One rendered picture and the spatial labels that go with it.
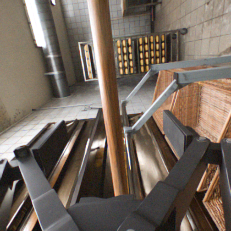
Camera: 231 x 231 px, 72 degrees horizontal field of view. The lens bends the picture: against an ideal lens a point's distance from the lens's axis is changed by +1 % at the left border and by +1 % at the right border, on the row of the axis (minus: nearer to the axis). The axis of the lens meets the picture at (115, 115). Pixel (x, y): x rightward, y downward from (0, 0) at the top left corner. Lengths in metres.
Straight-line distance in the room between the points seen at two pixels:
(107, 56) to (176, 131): 0.15
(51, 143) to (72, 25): 5.30
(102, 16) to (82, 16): 5.16
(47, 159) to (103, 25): 0.19
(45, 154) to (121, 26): 5.17
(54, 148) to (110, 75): 0.13
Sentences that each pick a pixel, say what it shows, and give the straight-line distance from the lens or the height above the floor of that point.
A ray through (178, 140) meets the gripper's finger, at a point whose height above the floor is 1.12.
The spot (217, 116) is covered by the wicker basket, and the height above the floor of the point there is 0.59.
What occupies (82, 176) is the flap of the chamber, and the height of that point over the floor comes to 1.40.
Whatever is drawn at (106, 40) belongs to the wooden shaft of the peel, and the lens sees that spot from 0.25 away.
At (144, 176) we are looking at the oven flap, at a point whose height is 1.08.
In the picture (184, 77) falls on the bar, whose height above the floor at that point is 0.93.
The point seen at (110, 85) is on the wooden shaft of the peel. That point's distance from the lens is 0.25.
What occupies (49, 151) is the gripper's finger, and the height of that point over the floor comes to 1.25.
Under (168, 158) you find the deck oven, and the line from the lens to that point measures 1.17.
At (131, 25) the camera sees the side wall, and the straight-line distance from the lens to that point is 5.30.
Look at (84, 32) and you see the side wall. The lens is 5.35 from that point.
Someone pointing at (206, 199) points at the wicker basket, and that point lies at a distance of 0.89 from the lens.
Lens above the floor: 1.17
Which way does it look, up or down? 3 degrees up
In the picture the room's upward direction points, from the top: 96 degrees counter-clockwise
